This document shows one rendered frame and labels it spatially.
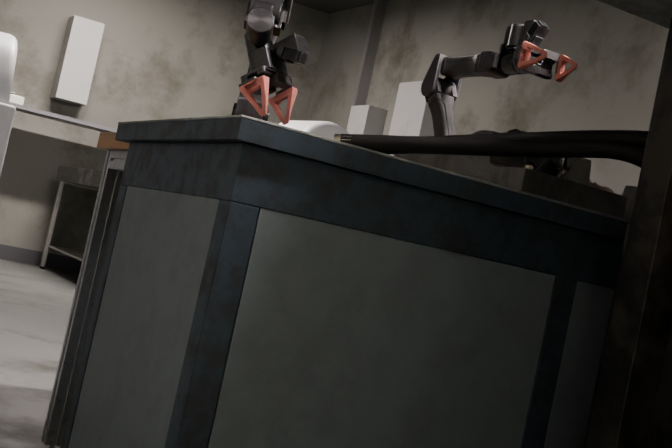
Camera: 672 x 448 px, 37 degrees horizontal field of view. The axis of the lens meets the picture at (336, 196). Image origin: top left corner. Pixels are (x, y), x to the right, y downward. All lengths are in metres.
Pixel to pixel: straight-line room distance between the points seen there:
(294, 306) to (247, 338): 0.09
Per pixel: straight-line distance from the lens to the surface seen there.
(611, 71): 6.30
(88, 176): 7.63
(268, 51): 2.15
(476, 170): 2.07
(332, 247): 1.61
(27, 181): 8.72
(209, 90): 9.17
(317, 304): 1.61
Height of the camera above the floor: 0.63
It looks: 3 degrees up
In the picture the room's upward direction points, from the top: 12 degrees clockwise
